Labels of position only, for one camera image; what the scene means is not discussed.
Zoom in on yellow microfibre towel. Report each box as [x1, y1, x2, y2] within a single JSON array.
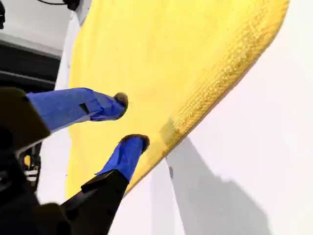
[[65, 0, 291, 200]]

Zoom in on yellow and black bar clamp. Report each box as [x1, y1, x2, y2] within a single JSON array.
[[23, 144, 42, 182]]

